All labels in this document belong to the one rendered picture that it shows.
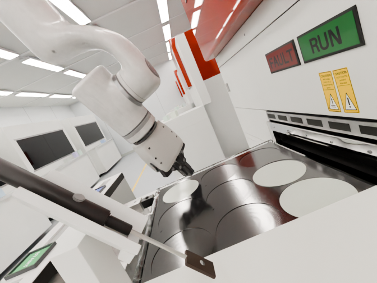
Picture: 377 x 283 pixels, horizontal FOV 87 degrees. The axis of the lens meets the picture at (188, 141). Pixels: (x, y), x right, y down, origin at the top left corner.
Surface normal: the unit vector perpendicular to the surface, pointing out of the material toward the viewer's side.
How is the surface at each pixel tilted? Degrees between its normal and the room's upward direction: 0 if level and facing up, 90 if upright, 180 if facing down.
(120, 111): 107
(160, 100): 90
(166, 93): 90
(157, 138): 92
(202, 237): 0
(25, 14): 93
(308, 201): 0
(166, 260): 0
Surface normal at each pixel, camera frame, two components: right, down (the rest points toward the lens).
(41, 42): 0.00, 0.48
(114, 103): 0.22, 0.40
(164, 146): 0.69, -0.09
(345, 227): -0.40, -0.90
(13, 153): 0.05, 0.19
